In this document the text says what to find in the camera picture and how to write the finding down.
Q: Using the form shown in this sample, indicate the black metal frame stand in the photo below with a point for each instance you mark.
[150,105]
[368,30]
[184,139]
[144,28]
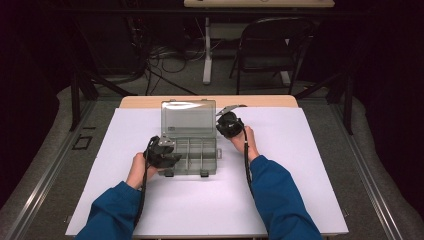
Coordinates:
[76,100]
[348,103]

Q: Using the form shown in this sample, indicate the light wooden table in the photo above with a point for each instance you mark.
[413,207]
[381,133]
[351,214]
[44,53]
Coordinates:
[266,101]

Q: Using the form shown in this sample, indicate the white-legged desk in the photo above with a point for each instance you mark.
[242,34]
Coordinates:
[207,50]

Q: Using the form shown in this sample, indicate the clear grey compartment organizer box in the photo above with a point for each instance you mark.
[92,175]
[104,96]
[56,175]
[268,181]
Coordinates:
[193,156]

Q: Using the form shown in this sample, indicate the aluminium floor rail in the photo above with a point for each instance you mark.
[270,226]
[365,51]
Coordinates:
[50,176]
[366,173]

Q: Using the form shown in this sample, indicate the white board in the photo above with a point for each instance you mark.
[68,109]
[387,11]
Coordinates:
[300,150]

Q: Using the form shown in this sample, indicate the person's right hand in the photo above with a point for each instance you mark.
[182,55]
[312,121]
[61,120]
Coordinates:
[251,143]

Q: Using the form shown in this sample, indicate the person's left hand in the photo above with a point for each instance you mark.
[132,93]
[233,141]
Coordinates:
[138,170]

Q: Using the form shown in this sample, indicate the black folding chair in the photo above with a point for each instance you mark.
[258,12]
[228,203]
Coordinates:
[266,43]

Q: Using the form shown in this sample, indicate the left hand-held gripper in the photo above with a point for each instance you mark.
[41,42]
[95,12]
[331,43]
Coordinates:
[160,156]

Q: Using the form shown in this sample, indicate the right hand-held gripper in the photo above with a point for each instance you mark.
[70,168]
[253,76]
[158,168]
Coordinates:
[230,125]

